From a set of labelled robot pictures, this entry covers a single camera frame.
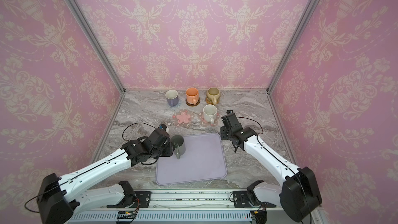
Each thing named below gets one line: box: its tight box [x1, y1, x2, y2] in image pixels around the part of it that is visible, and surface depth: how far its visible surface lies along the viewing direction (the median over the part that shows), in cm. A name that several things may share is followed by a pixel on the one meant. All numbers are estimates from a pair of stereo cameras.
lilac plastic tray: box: [155, 132, 228, 186], surface depth 88 cm
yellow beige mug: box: [206, 87, 221, 106], surface depth 109 cm
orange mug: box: [185, 87, 199, 106], surface depth 108 cm
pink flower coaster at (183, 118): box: [172, 108, 195, 128], surface depth 106 cm
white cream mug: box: [202, 104, 218, 125], surface depth 102 cm
